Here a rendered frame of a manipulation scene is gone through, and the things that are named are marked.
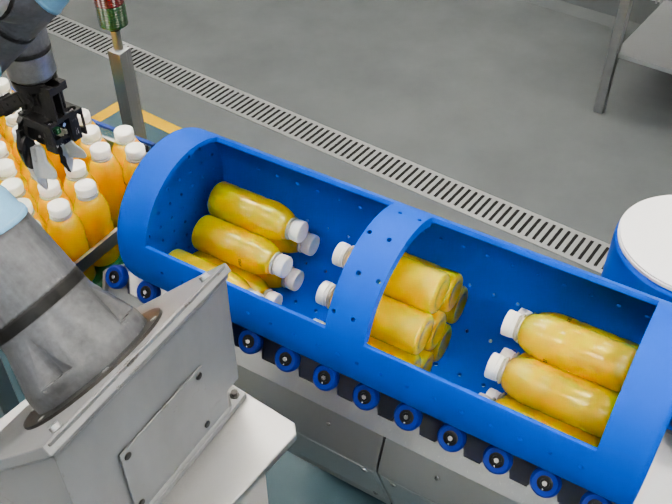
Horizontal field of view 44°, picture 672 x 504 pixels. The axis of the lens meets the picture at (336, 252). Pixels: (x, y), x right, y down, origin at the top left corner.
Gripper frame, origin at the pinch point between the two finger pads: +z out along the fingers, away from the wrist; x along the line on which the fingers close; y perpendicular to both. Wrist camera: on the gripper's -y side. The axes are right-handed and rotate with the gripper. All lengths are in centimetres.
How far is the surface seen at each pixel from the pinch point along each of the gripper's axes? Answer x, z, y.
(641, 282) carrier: 41, 14, 94
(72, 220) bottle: -0.5, 9.6, 2.1
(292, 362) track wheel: -2, 18, 50
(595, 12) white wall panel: 339, 112, 8
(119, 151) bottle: 20.4, 10.0, -5.6
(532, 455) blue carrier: -5, 9, 92
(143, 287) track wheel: -1.6, 17.6, 18.1
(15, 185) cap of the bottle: -0.9, 6.5, -10.9
